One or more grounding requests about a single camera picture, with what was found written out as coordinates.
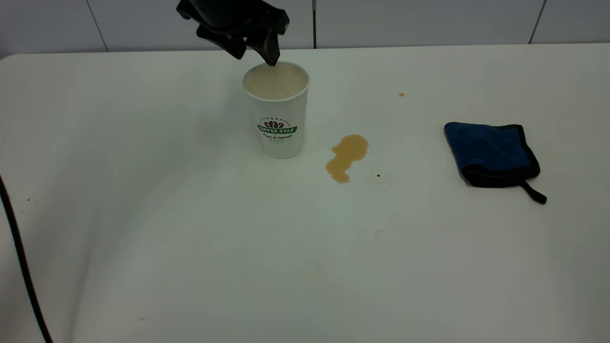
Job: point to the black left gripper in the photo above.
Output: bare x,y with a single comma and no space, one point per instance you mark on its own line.
233,14

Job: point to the white paper coffee cup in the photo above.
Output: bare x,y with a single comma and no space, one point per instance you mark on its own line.
279,119

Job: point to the blue cloth with black trim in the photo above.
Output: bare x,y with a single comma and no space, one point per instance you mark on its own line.
491,147

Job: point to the brown spilled coffee puddle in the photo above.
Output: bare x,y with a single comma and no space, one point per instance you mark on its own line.
349,150

